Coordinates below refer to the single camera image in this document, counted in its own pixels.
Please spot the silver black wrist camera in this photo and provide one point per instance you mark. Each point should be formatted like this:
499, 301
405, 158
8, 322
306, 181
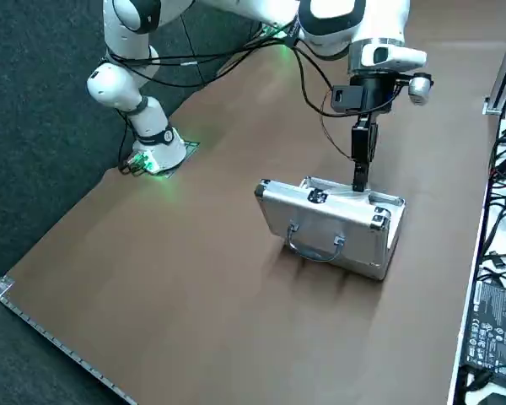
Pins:
419, 88

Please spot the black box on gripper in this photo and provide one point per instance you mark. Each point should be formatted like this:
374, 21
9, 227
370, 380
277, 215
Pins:
346, 99

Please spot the silver table edge rail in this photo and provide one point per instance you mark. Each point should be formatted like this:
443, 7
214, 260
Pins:
46, 333

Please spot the black labelled power adapter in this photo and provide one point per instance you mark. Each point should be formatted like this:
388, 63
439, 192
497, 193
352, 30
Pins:
493, 333

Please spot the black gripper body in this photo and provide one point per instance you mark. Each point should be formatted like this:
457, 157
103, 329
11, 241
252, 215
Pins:
379, 95

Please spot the aluminium medical kit case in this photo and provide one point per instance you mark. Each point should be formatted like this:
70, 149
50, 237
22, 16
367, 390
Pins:
320, 219

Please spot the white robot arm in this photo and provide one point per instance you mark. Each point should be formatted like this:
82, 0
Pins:
122, 84

